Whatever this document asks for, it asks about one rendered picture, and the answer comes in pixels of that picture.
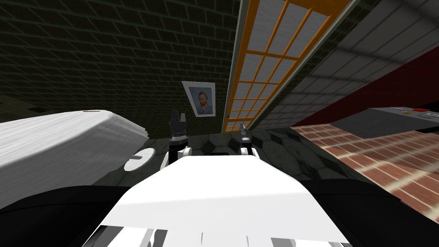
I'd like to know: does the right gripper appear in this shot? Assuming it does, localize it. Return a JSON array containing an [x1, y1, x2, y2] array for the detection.
[[239, 123, 251, 142]]

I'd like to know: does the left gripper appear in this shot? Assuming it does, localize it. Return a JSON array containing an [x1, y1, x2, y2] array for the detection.
[[169, 109, 189, 138]]

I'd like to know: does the framed portrait picture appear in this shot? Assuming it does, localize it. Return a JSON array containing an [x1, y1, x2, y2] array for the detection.
[[181, 81, 216, 118]]

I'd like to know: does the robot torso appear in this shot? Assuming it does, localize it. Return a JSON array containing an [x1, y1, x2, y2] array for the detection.
[[81, 151, 354, 247]]

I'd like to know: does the orange framed glass door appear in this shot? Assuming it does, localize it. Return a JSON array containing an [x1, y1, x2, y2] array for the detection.
[[221, 0, 355, 134]]

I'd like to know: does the grey appliance with buttons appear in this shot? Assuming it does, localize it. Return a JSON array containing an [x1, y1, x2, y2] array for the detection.
[[330, 106, 439, 140]]

